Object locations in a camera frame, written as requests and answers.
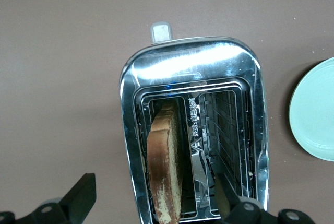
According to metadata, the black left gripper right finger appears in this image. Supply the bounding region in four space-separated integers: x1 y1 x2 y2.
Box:
213 173 265 224

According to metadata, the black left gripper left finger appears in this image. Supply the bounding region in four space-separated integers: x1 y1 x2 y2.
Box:
15 173 97 224

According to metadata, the brown bread slice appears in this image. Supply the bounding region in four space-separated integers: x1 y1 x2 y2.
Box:
146 102 183 224

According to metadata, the light green round plate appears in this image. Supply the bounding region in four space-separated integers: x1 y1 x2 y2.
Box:
289 56 334 162

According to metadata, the beige chrome toaster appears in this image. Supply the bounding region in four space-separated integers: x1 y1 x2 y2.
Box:
119 21 270 224

